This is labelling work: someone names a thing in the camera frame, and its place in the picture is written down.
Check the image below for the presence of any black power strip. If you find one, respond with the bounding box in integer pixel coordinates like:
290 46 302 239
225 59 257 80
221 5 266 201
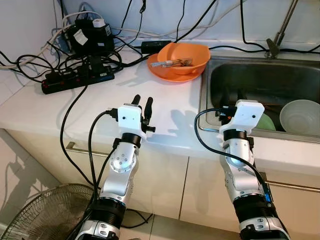
41 64 116 95

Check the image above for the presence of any black adapter cable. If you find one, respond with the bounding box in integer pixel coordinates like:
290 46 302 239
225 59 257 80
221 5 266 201
171 0 219 45

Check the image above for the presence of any long metal cabinet handle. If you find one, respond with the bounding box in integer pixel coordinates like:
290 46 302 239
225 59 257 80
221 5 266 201
65 141 121 159
257 171 320 194

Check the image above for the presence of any black charger with white labels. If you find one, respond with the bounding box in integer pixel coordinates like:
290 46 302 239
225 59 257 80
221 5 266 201
64 18 116 57

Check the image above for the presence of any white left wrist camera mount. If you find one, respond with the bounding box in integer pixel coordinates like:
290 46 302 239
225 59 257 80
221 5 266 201
117 103 147 140

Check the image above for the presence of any black power strip cord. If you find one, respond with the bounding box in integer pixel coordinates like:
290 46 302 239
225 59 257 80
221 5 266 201
59 85 98 189

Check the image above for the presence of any cream kitchen cabinet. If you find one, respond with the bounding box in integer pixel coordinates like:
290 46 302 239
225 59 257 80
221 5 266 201
0 127 320 240

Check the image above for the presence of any grey wire fan guard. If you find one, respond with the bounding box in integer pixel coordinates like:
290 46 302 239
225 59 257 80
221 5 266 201
0 183 97 240

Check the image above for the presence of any chrome gooseneck faucet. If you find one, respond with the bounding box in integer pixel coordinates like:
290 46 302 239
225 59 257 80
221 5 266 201
265 0 301 59

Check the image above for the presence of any silver metal fork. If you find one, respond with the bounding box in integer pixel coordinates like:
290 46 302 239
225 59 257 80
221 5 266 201
167 58 194 68

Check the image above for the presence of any green plate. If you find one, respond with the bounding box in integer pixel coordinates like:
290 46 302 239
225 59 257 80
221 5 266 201
254 112 277 132

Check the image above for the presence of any black power adapter brick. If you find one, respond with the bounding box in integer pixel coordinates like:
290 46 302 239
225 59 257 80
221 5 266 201
141 40 173 55

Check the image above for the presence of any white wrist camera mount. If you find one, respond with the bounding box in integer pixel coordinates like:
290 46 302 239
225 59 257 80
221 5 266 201
220 99 265 139
117 103 147 140

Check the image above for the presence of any black wall cable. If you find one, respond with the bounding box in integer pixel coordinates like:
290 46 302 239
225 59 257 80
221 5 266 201
239 0 320 54

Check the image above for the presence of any orange plastic plate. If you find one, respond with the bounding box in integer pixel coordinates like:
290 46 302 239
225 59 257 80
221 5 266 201
147 52 207 84

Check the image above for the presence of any stainless steel sink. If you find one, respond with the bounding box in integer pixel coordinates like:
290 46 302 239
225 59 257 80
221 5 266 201
199 54 320 144

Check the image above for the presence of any orange plastic bowl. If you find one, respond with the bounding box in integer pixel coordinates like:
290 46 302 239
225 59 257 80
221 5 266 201
156 42 211 76

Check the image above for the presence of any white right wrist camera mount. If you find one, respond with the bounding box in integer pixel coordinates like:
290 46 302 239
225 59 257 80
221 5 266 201
220 99 265 139

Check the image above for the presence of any white ribbed bowl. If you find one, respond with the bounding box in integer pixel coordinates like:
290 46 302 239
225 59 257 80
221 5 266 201
279 99 320 136

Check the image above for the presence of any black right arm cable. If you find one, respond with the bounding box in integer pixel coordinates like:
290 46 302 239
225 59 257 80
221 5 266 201
193 107 269 202

